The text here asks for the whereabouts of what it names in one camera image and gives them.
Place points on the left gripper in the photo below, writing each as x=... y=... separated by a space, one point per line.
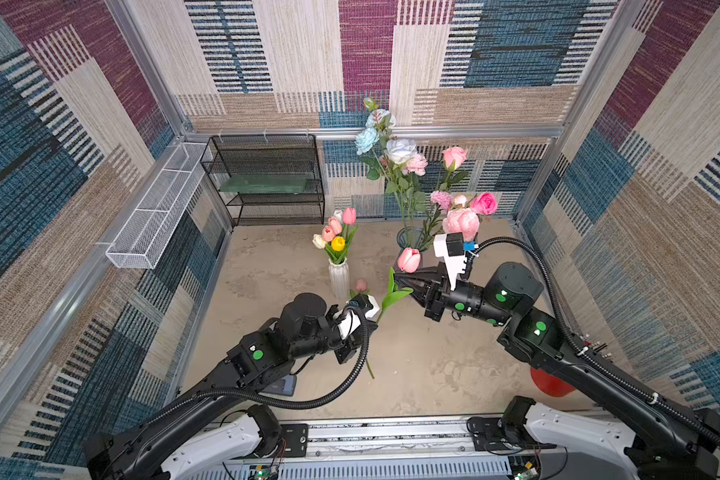
x=352 y=343

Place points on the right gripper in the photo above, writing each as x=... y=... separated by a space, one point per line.
x=435 y=301

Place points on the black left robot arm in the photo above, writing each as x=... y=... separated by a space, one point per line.
x=226 y=414

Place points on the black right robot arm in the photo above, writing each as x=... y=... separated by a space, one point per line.
x=651 y=437

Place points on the purple glass vase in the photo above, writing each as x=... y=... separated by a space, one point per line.
x=411 y=237

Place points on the white ribbed vase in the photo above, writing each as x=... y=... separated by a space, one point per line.
x=340 y=279

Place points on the rose bouquet with leaves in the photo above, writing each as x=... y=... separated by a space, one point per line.
x=422 y=190

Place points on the blue grey small device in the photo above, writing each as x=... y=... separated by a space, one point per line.
x=285 y=387

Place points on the yellow tulip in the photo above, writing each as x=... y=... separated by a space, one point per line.
x=338 y=244

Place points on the red pencil cup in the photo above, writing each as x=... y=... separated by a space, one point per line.
x=550 y=385

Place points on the green pad on shelf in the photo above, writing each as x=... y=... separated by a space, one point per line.
x=265 y=184

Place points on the black mesh shelf rack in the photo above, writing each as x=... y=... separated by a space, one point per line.
x=231 y=155

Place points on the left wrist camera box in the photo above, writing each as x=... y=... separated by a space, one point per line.
x=360 y=308

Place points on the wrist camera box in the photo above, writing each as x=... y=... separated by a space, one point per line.
x=360 y=308
x=456 y=254

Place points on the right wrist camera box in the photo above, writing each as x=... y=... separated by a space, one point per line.
x=456 y=254

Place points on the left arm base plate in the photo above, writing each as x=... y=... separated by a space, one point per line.
x=291 y=438

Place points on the aluminium front rail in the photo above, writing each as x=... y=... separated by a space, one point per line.
x=424 y=447

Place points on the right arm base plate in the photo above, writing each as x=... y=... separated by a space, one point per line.
x=507 y=433

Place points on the white mesh wall basket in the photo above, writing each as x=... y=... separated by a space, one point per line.
x=143 y=239

